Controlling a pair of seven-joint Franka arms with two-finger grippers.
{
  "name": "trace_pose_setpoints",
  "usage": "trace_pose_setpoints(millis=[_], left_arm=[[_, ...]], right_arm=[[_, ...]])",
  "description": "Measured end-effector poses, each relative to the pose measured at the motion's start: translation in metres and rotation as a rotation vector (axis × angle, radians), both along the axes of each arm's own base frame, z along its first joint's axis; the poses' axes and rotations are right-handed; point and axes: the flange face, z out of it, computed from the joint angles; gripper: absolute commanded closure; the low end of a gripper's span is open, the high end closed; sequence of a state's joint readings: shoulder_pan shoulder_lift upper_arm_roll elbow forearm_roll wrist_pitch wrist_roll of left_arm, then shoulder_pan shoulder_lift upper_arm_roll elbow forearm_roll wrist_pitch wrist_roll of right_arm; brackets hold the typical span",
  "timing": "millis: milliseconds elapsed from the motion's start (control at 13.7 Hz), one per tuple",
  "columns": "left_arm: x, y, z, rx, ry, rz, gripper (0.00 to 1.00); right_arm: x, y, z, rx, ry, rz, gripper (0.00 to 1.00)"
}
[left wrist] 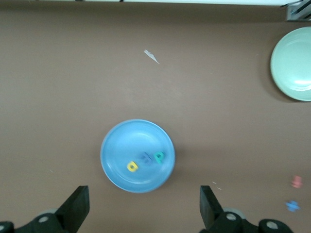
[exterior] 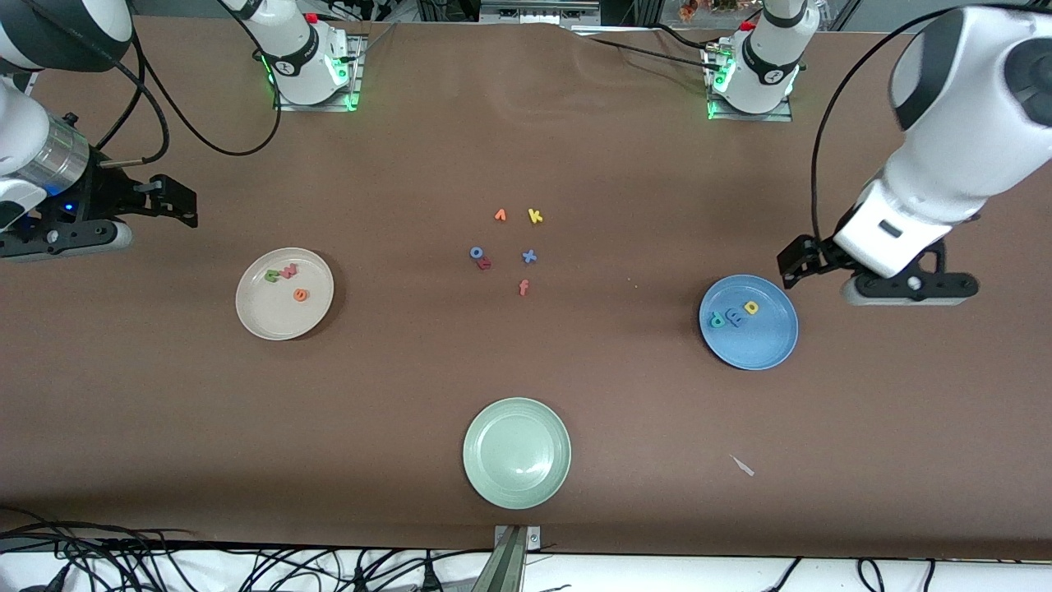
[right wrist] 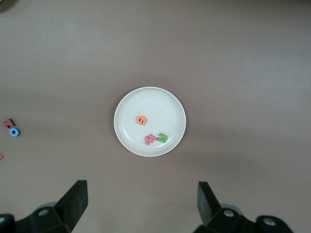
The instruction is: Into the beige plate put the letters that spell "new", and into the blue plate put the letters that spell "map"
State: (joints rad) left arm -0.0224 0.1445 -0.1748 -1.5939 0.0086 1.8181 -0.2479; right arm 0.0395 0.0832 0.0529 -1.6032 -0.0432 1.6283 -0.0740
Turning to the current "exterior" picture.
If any beige round plate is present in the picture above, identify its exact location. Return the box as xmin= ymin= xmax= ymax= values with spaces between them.
xmin=235 ymin=247 xmax=335 ymax=341

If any grey metal box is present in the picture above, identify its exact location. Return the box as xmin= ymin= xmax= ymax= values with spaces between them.
xmin=479 ymin=0 xmax=602 ymax=25

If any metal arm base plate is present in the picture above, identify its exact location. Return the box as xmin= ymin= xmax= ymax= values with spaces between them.
xmin=708 ymin=45 xmax=794 ymax=123
xmin=274 ymin=33 xmax=367 ymax=113

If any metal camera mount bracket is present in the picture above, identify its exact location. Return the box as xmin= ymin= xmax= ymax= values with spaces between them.
xmin=473 ymin=525 xmax=543 ymax=592

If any black table cable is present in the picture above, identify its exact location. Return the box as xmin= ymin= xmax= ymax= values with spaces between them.
xmin=649 ymin=23 xmax=714 ymax=55
xmin=573 ymin=31 xmax=724 ymax=75

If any brown table cover sheet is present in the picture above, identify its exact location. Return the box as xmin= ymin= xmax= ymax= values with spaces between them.
xmin=0 ymin=15 xmax=1052 ymax=562

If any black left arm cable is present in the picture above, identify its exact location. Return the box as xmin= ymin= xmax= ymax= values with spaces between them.
xmin=810 ymin=4 xmax=987 ymax=243

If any blue round plate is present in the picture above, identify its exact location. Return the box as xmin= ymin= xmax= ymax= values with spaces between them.
xmin=699 ymin=275 xmax=800 ymax=372

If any pale green round plate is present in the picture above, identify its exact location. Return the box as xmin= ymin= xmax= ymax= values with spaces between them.
xmin=462 ymin=397 xmax=572 ymax=511

